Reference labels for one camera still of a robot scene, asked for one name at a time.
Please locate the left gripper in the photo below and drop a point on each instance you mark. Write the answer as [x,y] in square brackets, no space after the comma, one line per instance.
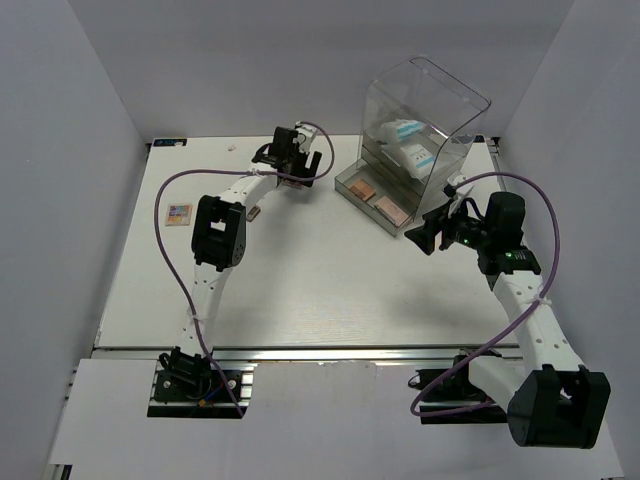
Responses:
[304,172]

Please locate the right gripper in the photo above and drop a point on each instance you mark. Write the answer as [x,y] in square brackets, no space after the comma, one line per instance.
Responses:
[441,217]

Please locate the pale pink compact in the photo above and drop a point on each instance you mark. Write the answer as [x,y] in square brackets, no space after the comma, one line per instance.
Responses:
[391,211]

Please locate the brown quad eyeshadow palette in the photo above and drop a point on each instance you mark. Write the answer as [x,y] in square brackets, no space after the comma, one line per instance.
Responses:
[362,190]

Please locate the white cotton pad bag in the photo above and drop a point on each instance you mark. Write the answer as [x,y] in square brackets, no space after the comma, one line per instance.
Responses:
[396,131]
[414,158]

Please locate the long brown eyeshadow palette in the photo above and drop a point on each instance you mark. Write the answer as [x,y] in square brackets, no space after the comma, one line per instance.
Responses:
[253,213]

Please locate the clear acrylic organizer with drawers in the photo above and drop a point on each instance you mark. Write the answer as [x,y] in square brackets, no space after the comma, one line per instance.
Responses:
[452,110]

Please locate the colourful square eyeshadow palette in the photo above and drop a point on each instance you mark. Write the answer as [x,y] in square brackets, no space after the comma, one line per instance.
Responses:
[178,214]

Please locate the pink blush palette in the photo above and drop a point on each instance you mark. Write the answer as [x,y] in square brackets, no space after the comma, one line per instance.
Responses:
[290,184]

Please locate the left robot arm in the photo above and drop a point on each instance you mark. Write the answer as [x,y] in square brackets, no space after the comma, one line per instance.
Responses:
[219,235]

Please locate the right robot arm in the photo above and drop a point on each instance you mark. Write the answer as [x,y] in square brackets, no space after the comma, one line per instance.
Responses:
[555,401]

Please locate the black label sticker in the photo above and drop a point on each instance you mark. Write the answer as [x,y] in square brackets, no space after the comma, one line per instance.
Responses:
[169,142]

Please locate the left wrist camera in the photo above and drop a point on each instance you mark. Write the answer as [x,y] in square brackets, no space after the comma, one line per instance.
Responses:
[306,134]

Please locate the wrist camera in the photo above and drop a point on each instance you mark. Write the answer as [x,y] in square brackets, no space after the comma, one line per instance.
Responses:
[306,134]
[457,187]

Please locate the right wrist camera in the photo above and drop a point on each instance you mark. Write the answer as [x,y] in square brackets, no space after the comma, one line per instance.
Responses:
[457,187]

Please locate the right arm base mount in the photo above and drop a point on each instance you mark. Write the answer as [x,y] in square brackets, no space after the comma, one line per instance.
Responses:
[454,393]

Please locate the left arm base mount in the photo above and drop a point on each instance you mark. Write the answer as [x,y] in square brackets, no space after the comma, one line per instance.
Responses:
[189,387]

